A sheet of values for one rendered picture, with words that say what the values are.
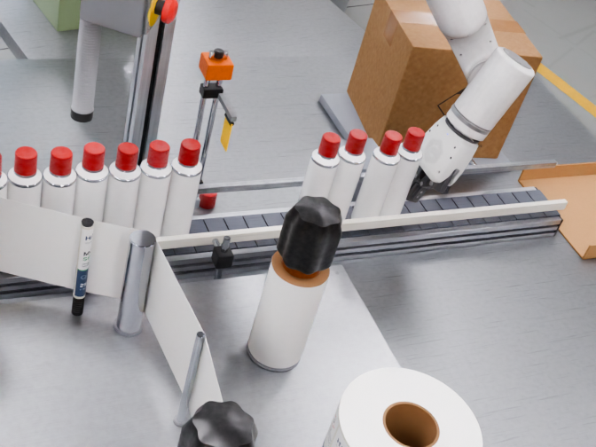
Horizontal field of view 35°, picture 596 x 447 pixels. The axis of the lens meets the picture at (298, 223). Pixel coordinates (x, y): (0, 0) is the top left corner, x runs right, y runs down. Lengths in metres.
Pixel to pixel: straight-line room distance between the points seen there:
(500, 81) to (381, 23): 0.45
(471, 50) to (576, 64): 3.01
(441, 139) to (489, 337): 0.37
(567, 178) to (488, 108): 0.58
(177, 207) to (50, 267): 0.25
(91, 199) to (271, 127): 0.66
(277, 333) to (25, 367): 0.37
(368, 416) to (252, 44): 1.29
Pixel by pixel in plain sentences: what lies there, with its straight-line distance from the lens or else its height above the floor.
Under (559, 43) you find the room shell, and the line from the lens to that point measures 4.94.
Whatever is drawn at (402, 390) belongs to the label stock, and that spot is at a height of 1.02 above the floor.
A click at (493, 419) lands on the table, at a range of 1.64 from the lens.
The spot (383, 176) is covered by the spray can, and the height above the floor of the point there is 1.01.
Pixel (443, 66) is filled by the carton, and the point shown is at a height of 1.08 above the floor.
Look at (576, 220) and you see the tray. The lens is 2.16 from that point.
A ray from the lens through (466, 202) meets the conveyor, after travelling 1.97.
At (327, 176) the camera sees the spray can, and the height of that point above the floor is 1.02.
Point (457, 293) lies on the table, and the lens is 1.83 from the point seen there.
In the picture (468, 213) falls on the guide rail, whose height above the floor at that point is 0.91.
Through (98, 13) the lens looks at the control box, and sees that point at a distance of 1.41.
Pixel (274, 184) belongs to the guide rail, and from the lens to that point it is 1.71.
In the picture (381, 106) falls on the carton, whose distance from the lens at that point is 2.05.
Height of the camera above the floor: 1.99
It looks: 39 degrees down
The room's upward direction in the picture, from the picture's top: 17 degrees clockwise
